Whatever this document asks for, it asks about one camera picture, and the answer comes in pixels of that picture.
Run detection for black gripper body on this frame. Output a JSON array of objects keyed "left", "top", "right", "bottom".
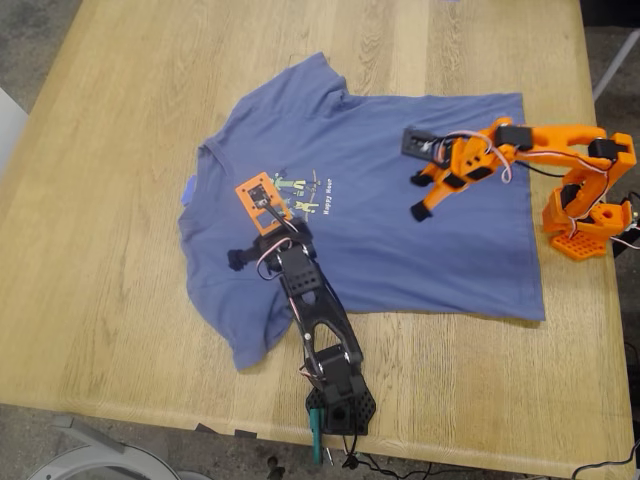
[{"left": 277, "top": 218, "right": 320, "bottom": 267}]

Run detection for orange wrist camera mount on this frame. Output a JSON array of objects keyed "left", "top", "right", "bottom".
[{"left": 234, "top": 170, "right": 297, "bottom": 237}]

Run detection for green clamp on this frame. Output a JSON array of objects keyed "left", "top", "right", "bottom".
[{"left": 308, "top": 407, "right": 327, "bottom": 465}]

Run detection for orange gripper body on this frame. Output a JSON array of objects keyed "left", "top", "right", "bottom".
[{"left": 446, "top": 118, "right": 515, "bottom": 190}]

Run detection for thin black cable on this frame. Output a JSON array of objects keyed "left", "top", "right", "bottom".
[
  {"left": 572, "top": 442, "right": 640, "bottom": 480},
  {"left": 342, "top": 432, "right": 436, "bottom": 480}
]

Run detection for white round chair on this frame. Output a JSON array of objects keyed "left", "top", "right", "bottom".
[{"left": 27, "top": 413, "right": 214, "bottom": 480}]

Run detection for white red servo wires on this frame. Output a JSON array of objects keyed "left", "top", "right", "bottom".
[
  {"left": 255, "top": 234, "right": 301, "bottom": 281},
  {"left": 432, "top": 128, "right": 521, "bottom": 185}
]

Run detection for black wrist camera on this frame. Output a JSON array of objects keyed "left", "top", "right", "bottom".
[{"left": 401, "top": 127, "right": 449, "bottom": 162}]

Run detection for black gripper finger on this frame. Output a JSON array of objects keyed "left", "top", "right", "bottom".
[{"left": 227, "top": 233, "right": 282, "bottom": 275}]

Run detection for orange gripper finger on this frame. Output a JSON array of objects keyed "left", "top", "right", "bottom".
[
  {"left": 408, "top": 173, "right": 470, "bottom": 223},
  {"left": 409, "top": 162, "right": 452, "bottom": 190}
]

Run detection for blue printed T-shirt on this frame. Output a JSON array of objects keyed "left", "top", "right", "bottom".
[{"left": 177, "top": 51, "right": 547, "bottom": 372}]

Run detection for white metal bar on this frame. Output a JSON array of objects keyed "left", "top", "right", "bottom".
[{"left": 592, "top": 28, "right": 640, "bottom": 101}]

